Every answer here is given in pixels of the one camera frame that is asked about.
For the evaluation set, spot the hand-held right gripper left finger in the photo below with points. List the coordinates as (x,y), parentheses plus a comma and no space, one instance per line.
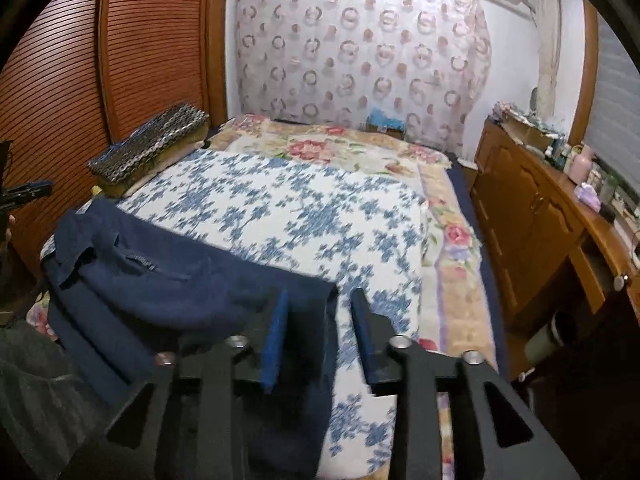
(272,345)

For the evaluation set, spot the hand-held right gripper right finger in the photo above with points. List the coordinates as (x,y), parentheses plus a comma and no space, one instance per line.
(367,345)

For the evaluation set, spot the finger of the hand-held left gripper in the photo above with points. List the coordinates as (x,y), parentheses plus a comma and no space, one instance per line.
(30,191)

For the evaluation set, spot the navy printed t-shirt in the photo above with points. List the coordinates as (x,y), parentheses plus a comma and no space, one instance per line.
(150,290)

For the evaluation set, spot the dark circle-patterned pillow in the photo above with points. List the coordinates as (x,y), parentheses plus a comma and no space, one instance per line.
(150,145)

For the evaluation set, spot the blue floral white bedspread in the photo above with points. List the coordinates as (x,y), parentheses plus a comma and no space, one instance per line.
(300,210)

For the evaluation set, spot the navy bed sheet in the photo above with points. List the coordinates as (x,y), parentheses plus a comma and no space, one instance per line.
(480,240)

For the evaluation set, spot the brown louvred wooden wardrobe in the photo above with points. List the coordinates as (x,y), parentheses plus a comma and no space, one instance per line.
(140,60)

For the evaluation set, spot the person's grey top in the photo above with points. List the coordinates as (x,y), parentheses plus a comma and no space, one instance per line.
(30,385)

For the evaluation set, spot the pink floral beige blanket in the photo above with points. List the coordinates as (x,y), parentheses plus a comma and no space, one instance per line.
(320,145)

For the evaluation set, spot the small cardboard box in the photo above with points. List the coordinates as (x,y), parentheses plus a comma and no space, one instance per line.
(387,132)

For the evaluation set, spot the long wooden cabinet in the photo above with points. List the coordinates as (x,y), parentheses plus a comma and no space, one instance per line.
(520,195)

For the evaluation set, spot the crumpled blue cloth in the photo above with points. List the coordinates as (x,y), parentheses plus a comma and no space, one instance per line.
(382,116)

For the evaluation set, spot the cluttered cardboard box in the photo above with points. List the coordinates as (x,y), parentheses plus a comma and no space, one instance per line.
(525,132)

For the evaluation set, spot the purple tissue pack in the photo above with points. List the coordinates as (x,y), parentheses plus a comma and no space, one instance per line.
(589,197)

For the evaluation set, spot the pink thermos jug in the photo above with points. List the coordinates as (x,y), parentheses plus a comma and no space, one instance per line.
(582,167)

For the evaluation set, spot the sheer circle-patterned curtain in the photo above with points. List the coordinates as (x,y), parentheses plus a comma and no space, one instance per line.
(360,50)

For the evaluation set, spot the grey window blind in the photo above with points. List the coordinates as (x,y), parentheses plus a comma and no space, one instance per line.
(617,125)

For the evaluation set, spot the tied beige curtain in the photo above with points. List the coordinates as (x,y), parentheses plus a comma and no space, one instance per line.
(547,45)

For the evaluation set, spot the wooden window frame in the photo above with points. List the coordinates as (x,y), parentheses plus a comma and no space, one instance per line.
(582,85)

